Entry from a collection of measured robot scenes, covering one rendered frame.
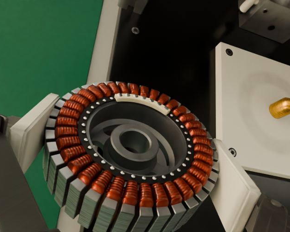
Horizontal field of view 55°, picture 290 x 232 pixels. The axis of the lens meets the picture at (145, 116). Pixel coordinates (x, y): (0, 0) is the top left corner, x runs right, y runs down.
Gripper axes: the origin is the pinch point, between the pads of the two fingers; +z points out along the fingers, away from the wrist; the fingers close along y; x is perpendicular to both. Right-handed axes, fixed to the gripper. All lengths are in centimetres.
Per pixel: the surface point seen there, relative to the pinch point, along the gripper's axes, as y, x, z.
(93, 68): -4.9, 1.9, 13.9
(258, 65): 14.2, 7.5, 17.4
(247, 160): 13.1, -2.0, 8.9
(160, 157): 3.9, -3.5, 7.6
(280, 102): 16.0, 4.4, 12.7
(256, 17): 12.8, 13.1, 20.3
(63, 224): -3.3, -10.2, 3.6
